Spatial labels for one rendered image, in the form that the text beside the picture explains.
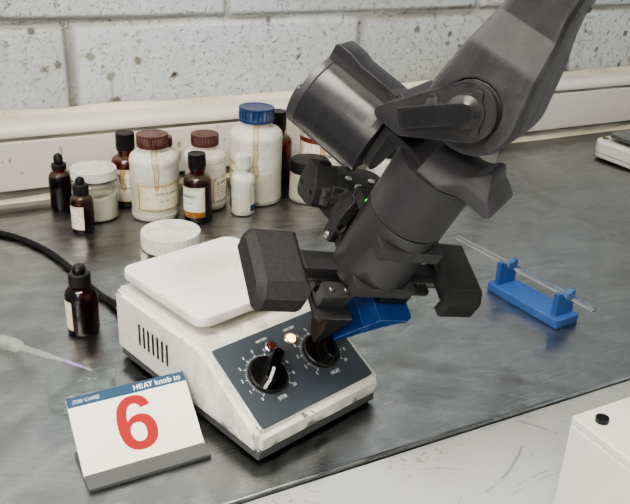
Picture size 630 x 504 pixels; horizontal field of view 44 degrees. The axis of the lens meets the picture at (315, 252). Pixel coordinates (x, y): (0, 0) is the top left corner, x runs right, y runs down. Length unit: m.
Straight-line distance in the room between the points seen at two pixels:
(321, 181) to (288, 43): 0.66
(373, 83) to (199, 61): 0.67
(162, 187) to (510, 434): 0.54
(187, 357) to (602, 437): 0.31
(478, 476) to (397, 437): 0.07
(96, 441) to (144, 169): 0.46
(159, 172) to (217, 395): 0.44
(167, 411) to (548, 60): 0.37
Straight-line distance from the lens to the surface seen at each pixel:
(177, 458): 0.60
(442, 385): 0.70
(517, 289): 0.86
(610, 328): 0.84
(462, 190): 0.48
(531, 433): 0.66
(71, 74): 1.12
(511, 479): 0.61
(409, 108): 0.46
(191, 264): 0.69
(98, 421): 0.60
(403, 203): 0.49
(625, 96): 1.62
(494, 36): 0.45
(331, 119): 0.50
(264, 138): 1.03
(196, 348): 0.61
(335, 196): 0.57
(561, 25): 0.45
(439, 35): 1.35
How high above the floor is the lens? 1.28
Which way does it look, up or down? 24 degrees down
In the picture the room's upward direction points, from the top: 3 degrees clockwise
